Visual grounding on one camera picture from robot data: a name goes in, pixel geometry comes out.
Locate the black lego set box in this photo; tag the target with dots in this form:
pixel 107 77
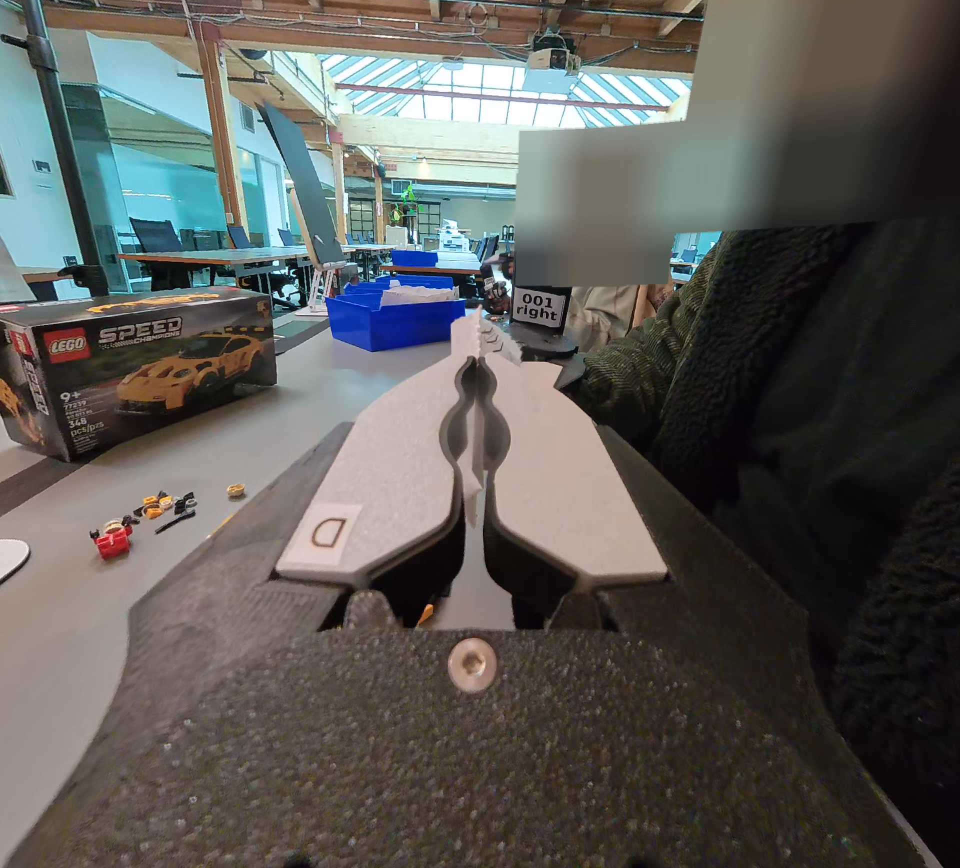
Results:
pixel 150 373

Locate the black pole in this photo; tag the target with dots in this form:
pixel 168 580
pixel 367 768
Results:
pixel 56 118

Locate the black flag panel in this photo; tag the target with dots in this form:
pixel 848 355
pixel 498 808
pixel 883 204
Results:
pixel 300 185

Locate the dark office chair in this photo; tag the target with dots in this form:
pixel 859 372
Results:
pixel 156 234

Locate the long office desk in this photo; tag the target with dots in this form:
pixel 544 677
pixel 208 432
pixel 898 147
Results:
pixel 217 257

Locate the cluster of tiny lego parts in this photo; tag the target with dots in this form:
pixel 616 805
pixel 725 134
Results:
pixel 154 506

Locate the white easel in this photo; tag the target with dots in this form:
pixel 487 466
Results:
pixel 330 287

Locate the white book stand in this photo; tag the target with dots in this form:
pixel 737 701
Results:
pixel 11 560

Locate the blue plastic bin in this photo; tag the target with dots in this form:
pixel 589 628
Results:
pixel 375 328
pixel 412 259

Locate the white papers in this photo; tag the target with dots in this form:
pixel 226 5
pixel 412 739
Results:
pixel 420 294

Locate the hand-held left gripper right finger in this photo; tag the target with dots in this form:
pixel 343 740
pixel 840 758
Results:
pixel 577 500

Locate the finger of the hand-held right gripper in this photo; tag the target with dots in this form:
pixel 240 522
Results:
pixel 540 374

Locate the white ceiling projector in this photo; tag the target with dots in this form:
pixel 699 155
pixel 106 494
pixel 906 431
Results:
pixel 553 56

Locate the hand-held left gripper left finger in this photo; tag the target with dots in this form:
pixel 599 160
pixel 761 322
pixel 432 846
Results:
pixel 375 485

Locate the white paper bag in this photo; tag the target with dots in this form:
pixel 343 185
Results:
pixel 469 339

